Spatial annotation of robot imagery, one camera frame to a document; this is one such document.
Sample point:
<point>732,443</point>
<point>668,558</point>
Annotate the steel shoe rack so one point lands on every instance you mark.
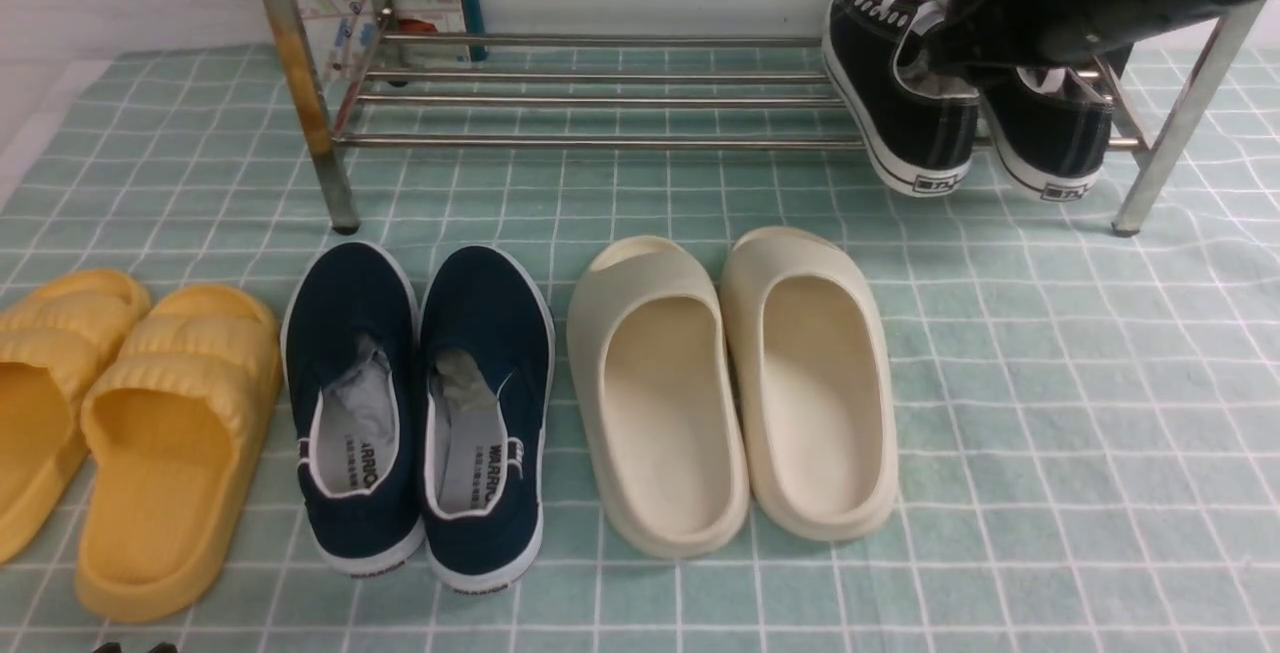
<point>383,78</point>

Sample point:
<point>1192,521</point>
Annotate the black canvas sneaker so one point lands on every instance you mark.
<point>1051,130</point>
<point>919,126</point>

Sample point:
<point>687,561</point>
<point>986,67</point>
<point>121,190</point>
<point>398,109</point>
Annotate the green checkered cloth mat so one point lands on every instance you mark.
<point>1088,425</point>

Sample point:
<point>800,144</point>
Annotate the yellow slide slipper right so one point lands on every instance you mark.
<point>176,425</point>

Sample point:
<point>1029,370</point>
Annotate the cream slide slipper right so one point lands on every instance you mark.
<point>813,378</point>

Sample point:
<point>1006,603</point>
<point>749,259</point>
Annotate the cream slide slipper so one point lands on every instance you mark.
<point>813,378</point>
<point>645,342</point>

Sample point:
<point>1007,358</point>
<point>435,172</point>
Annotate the yellow slide slipper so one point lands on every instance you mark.
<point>55,343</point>
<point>176,425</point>

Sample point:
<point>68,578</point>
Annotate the cream slide slipper left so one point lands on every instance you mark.
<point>645,342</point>

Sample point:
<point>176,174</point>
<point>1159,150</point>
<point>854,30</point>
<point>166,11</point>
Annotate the navy slip-on shoe right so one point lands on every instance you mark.
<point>487,354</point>

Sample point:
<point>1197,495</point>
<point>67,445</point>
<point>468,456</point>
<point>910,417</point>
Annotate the yellow slide slipper left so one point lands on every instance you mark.
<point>55,343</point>

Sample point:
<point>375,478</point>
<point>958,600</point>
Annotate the navy slip-on shoe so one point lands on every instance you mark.
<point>487,354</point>
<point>348,342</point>

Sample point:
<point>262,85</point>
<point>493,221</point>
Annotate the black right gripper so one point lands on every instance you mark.
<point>978,38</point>

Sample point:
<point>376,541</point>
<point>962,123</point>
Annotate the navy slip-on shoe left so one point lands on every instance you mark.
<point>348,342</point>

